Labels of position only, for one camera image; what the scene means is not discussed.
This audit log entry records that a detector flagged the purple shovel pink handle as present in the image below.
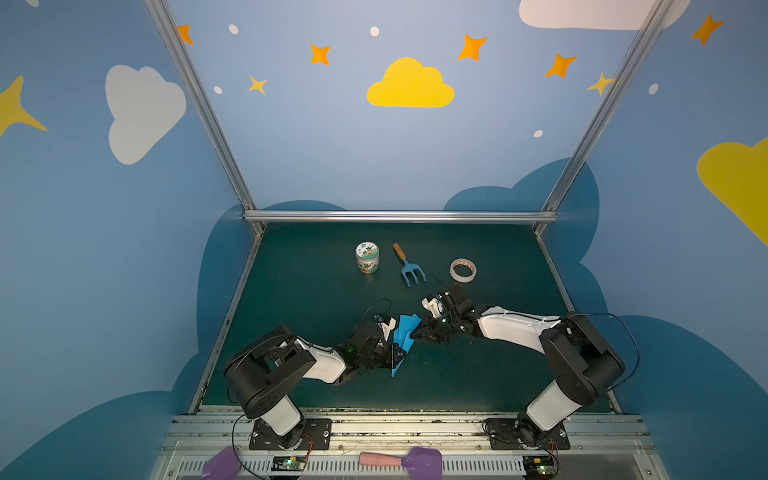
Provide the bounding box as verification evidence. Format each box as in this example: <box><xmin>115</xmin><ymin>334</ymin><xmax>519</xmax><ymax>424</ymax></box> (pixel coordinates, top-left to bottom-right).
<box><xmin>359</xmin><ymin>447</ymin><xmax>443</xmax><ymax>480</ymax></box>

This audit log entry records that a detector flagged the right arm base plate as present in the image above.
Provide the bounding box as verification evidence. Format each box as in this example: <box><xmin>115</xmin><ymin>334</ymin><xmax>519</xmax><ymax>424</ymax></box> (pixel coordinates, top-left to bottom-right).
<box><xmin>482</xmin><ymin>417</ymin><xmax>571</xmax><ymax>450</ymax></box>

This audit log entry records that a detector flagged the aluminium back frame rail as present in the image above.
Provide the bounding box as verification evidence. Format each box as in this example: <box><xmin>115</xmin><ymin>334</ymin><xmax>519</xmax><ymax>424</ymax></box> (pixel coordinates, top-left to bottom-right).
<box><xmin>244</xmin><ymin>210</ymin><xmax>558</xmax><ymax>224</ymax></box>

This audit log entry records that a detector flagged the floor rail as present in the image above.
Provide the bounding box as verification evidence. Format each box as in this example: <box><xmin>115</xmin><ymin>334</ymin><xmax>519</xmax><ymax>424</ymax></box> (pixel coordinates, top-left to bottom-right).
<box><xmin>187</xmin><ymin>231</ymin><xmax>263</xmax><ymax>415</ymax></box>
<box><xmin>534</xmin><ymin>233</ymin><xmax>623</xmax><ymax>414</ymax></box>

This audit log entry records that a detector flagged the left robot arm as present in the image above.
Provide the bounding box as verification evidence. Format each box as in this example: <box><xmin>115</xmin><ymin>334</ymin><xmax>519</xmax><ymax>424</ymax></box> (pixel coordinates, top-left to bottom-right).
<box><xmin>223</xmin><ymin>318</ymin><xmax>406</xmax><ymax>449</ymax></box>

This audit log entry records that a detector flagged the blue garden fork wooden handle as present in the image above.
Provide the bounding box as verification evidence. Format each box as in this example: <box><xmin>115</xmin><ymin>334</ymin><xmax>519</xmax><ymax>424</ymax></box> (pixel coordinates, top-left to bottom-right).
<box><xmin>393</xmin><ymin>243</ymin><xmax>427</xmax><ymax>288</ymax></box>

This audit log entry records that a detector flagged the cyan paper sheet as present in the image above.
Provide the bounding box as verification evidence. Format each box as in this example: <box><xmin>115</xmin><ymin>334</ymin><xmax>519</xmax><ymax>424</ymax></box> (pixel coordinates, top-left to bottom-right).
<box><xmin>391</xmin><ymin>315</ymin><xmax>421</xmax><ymax>377</ymax></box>

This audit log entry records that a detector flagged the front aluminium rail base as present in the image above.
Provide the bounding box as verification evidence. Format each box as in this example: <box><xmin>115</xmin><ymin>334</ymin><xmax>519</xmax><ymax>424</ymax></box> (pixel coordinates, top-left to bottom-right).
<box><xmin>151</xmin><ymin>407</ymin><xmax>670</xmax><ymax>479</ymax></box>

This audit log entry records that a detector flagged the small patterned jar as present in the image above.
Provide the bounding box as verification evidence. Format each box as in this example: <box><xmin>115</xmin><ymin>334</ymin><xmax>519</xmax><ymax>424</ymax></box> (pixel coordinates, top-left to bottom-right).
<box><xmin>355</xmin><ymin>241</ymin><xmax>380</xmax><ymax>274</ymax></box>

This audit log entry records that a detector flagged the green circuit board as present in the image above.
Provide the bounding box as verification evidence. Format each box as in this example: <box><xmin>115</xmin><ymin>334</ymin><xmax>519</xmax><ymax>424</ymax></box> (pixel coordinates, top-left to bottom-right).
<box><xmin>270</xmin><ymin>456</ymin><xmax>307</xmax><ymax>473</ymax></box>
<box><xmin>523</xmin><ymin>456</ymin><xmax>559</xmax><ymax>480</ymax></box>

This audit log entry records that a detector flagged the aluminium right corner post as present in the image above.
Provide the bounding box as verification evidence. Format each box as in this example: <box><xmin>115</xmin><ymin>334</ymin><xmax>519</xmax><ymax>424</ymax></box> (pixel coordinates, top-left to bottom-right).
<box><xmin>533</xmin><ymin>0</ymin><xmax>675</xmax><ymax>238</ymax></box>

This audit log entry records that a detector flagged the left side floor rail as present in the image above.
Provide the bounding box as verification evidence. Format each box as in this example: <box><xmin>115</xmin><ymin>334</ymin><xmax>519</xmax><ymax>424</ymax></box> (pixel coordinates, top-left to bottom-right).
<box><xmin>187</xmin><ymin>231</ymin><xmax>263</xmax><ymax>415</ymax></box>

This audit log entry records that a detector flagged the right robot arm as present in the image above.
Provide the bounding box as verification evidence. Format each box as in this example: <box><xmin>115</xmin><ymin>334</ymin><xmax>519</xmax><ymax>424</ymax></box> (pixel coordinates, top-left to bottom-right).
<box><xmin>414</xmin><ymin>284</ymin><xmax>626</xmax><ymax>446</ymax></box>

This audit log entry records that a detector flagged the aluminium left corner post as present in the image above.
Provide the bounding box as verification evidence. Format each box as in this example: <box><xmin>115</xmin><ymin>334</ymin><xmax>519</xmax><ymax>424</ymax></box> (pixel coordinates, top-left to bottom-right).
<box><xmin>144</xmin><ymin>0</ymin><xmax>257</xmax><ymax>213</ymax></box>

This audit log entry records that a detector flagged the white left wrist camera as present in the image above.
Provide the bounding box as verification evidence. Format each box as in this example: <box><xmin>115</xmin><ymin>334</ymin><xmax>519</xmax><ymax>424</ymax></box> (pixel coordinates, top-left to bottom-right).
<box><xmin>379</xmin><ymin>318</ymin><xmax>397</xmax><ymax>340</ymax></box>

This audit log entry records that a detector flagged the purple scoop left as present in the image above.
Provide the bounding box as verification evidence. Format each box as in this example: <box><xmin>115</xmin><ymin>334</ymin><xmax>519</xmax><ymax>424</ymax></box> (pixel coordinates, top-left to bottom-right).
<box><xmin>200</xmin><ymin>447</ymin><xmax>242</xmax><ymax>480</ymax></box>

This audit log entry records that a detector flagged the right green circuit board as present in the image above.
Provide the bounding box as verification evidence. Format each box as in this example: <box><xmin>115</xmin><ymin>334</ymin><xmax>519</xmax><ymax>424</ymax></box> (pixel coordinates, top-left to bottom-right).
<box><xmin>523</xmin><ymin>456</ymin><xmax>559</xmax><ymax>480</ymax></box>

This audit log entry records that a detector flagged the right side floor rail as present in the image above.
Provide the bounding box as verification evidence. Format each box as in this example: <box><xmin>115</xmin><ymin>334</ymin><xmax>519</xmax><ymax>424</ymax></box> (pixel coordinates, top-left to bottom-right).
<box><xmin>534</xmin><ymin>233</ymin><xmax>623</xmax><ymax>414</ymax></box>

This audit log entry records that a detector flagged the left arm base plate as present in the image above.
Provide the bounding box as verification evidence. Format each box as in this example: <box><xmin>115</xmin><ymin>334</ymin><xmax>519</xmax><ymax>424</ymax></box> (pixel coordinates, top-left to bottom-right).
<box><xmin>248</xmin><ymin>418</ymin><xmax>332</xmax><ymax>451</ymax></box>

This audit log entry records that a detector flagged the white double-sided tape roll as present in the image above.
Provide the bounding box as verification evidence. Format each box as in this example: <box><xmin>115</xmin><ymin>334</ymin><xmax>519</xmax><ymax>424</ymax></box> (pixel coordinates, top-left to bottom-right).
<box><xmin>449</xmin><ymin>258</ymin><xmax>478</xmax><ymax>284</ymax></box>

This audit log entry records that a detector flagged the left green circuit board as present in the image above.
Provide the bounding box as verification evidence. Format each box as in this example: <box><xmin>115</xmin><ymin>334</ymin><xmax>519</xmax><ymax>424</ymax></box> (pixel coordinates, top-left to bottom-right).
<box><xmin>270</xmin><ymin>456</ymin><xmax>307</xmax><ymax>473</ymax></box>

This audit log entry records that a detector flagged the aluminium corner post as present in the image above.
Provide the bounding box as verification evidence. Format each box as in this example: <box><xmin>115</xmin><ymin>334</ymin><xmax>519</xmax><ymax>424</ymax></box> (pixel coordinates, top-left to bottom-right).
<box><xmin>533</xmin><ymin>0</ymin><xmax>675</xmax><ymax>238</ymax></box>
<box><xmin>144</xmin><ymin>0</ymin><xmax>257</xmax><ymax>213</ymax></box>

